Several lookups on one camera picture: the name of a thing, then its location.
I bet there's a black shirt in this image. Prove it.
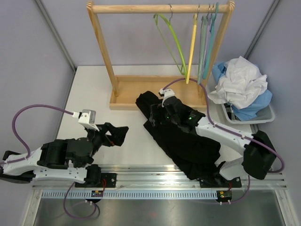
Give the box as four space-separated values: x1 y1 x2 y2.
136 91 221 180

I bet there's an aluminium mounting rail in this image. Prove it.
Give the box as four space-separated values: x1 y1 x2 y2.
32 165 287 191

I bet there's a teal hanger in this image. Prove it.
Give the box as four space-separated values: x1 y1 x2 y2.
202 2 219 80

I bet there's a lime green hanger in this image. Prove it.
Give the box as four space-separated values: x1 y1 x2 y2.
153 4 188 77

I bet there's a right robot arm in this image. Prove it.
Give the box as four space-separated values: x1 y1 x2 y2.
149 97 276 186

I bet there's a grey plastic bin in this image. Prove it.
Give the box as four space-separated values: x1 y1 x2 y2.
218 90 272 122

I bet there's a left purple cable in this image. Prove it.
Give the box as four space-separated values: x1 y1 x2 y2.
0 104 77 165

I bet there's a lilac hanger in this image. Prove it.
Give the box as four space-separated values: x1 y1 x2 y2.
203 4 214 77

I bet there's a white slotted cable duct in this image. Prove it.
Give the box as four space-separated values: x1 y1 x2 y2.
42 190 217 200

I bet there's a wooden clothes rack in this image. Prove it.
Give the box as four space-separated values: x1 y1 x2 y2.
87 0 235 111

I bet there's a light green hanger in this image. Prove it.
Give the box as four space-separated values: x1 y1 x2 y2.
198 5 211 84

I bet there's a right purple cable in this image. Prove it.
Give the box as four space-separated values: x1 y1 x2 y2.
164 78 285 203

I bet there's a blue shirt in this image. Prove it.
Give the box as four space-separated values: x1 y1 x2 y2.
208 57 272 121

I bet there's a purple cable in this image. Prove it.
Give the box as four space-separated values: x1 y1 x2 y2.
0 104 77 165
164 78 285 203

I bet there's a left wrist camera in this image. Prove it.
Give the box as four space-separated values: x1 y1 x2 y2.
72 109 101 132

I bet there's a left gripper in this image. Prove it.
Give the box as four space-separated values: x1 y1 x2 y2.
85 123 129 157

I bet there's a yellow hanger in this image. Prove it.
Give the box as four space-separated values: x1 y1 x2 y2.
185 5 200 84

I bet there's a white shirt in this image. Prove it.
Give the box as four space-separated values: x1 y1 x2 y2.
208 56 268 109

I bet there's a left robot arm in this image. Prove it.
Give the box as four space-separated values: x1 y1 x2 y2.
0 122 129 188

